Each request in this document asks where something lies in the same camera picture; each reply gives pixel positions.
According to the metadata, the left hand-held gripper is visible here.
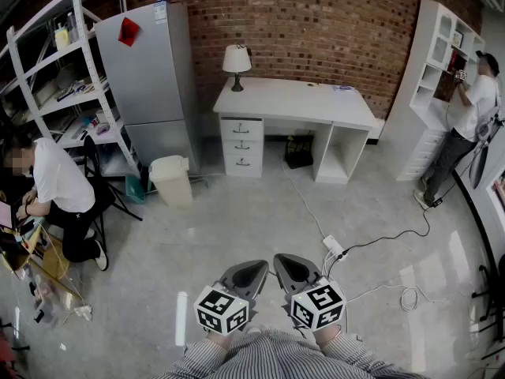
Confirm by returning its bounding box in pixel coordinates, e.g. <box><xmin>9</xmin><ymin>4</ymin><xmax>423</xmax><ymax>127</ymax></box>
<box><xmin>193</xmin><ymin>260</ymin><xmax>271</xmax><ymax>336</ymax></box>

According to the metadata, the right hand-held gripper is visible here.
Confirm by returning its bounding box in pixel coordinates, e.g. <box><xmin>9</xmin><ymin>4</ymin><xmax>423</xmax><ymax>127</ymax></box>
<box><xmin>273</xmin><ymin>253</ymin><xmax>347</xmax><ymax>333</ymax></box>

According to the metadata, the person's left forearm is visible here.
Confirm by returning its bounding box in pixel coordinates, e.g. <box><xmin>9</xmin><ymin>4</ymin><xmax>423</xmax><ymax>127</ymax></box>
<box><xmin>157</xmin><ymin>328</ymin><xmax>236</xmax><ymax>379</ymax></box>

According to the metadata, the person's right forearm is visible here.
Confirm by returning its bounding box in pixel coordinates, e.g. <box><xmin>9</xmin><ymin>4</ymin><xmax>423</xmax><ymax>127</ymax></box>
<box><xmin>313</xmin><ymin>324</ymin><xmax>427</xmax><ymax>379</ymax></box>

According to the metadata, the white desk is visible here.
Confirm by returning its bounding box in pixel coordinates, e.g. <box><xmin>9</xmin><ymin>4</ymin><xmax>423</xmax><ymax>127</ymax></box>
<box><xmin>212</xmin><ymin>76</ymin><xmax>379</xmax><ymax>185</ymax></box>

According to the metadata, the person's striped shirt torso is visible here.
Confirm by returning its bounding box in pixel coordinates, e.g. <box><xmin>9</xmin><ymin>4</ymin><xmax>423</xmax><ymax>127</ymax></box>
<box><xmin>220</xmin><ymin>327</ymin><xmax>328</xmax><ymax>379</ymax></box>

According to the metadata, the black bag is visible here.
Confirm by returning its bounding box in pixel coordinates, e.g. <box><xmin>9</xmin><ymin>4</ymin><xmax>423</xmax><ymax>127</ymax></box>
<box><xmin>284</xmin><ymin>131</ymin><xmax>316</xmax><ymax>171</ymax></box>

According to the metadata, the beige trash bin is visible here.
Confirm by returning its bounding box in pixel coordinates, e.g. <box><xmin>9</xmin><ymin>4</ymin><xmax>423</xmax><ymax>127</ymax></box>
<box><xmin>148</xmin><ymin>155</ymin><xmax>194</xmax><ymax>208</ymax></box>

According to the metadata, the teal plastic box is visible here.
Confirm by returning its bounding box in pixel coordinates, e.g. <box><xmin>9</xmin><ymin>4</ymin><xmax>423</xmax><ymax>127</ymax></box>
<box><xmin>125</xmin><ymin>174</ymin><xmax>153</xmax><ymax>205</ymax></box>

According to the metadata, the black metal pole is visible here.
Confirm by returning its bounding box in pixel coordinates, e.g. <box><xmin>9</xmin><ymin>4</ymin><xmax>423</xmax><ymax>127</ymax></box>
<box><xmin>451</xmin><ymin>167</ymin><xmax>499</xmax><ymax>280</ymax></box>

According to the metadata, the wooden table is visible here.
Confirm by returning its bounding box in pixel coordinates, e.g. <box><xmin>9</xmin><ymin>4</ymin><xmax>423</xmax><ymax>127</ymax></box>
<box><xmin>0</xmin><ymin>211</ymin><xmax>86</xmax><ymax>319</ymax></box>

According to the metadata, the black folding chair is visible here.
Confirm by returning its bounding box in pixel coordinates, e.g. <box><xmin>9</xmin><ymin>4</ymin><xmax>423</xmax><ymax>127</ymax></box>
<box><xmin>81</xmin><ymin>134</ymin><xmax>144</xmax><ymax>254</ymax></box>

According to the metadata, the black wheeled stand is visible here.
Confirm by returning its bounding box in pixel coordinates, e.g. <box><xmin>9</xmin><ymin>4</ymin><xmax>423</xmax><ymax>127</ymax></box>
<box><xmin>471</xmin><ymin>253</ymin><xmax>505</xmax><ymax>333</ymax></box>

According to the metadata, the grey oval board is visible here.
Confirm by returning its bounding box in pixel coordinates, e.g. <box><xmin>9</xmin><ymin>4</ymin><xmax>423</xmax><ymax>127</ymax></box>
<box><xmin>468</xmin><ymin>139</ymin><xmax>491</xmax><ymax>190</ymax></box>

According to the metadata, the grey refrigerator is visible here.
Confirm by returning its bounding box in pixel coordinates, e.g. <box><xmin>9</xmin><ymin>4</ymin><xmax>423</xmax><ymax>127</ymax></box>
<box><xmin>93</xmin><ymin>1</ymin><xmax>200</xmax><ymax>175</ymax></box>

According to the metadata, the white shade table lamp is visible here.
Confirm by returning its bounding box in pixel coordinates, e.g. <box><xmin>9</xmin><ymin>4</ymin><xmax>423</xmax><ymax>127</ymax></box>
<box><xmin>222</xmin><ymin>44</ymin><xmax>253</xmax><ymax>92</ymax></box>

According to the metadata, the framed picture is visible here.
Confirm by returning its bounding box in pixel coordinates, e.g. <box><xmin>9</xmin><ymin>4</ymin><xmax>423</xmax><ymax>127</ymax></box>
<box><xmin>485</xmin><ymin>170</ymin><xmax>505</xmax><ymax>216</ymax></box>

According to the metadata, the laptop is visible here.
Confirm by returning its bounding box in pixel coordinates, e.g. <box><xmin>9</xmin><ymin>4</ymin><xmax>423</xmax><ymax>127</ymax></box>
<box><xmin>0</xmin><ymin>197</ymin><xmax>36</xmax><ymax>236</ymax></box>

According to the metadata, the white bookshelf cabinet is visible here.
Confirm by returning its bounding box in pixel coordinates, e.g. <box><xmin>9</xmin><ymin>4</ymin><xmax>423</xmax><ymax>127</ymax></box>
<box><xmin>384</xmin><ymin>0</ymin><xmax>487</xmax><ymax>182</ymax></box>

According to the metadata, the red paper decoration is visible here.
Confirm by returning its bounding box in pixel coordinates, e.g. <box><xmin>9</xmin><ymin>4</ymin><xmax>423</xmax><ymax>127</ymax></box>
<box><xmin>118</xmin><ymin>17</ymin><xmax>140</xmax><ymax>48</ymax></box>

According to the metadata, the white metal shelf rack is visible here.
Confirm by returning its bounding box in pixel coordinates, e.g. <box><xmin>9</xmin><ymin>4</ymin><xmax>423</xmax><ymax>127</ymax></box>
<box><xmin>0</xmin><ymin>0</ymin><xmax>143</xmax><ymax>179</ymax></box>

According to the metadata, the yellow bottle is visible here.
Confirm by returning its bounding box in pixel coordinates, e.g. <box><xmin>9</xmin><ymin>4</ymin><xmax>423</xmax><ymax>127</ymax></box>
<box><xmin>54</xmin><ymin>28</ymin><xmax>71</xmax><ymax>52</ymax></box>

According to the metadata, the clear plastic container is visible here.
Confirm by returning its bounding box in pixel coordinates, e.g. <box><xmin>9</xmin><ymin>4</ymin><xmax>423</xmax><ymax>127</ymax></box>
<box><xmin>66</xmin><ymin>12</ymin><xmax>80</xmax><ymax>43</ymax></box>

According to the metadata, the white power cable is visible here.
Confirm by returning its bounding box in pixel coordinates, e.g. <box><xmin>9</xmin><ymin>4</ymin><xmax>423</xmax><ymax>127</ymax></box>
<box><xmin>280</xmin><ymin>154</ymin><xmax>335</xmax><ymax>241</ymax></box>

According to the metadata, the gold bangle bracelet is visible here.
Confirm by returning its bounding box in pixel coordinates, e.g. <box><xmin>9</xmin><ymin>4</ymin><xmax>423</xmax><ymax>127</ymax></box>
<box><xmin>317</xmin><ymin>327</ymin><xmax>343</xmax><ymax>345</ymax></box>

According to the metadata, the black power cable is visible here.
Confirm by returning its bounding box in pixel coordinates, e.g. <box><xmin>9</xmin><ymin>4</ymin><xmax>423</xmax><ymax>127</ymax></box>
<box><xmin>342</xmin><ymin>195</ymin><xmax>445</xmax><ymax>258</ymax></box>

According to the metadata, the coiled white cable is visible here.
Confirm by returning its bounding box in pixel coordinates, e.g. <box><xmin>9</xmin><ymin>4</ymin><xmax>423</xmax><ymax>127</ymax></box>
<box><xmin>321</xmin><ymin>250</ymin><xmax>473</xmax><ymax>313</ymax></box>

